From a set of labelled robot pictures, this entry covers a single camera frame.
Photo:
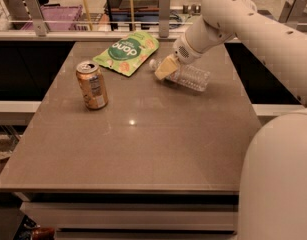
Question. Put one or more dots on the orange soda can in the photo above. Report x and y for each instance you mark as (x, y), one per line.
(92, 85)

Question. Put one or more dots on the grey metal left railing post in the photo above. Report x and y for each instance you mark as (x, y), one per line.
(36, 15)

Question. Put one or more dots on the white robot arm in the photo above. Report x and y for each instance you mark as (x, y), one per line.
(273, 184)

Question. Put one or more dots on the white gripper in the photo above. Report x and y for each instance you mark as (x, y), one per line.
(183, 54)

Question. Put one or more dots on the green snack bag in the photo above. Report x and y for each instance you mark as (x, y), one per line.
(127, 54)

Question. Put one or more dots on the grey metal railing post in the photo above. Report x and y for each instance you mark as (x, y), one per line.
(36, 15)
(164, 14)

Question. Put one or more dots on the purple plastic crate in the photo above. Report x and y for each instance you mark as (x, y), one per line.
(61, 18)

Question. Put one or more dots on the clear plastic water bottle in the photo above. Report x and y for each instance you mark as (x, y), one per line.
(187, 76)

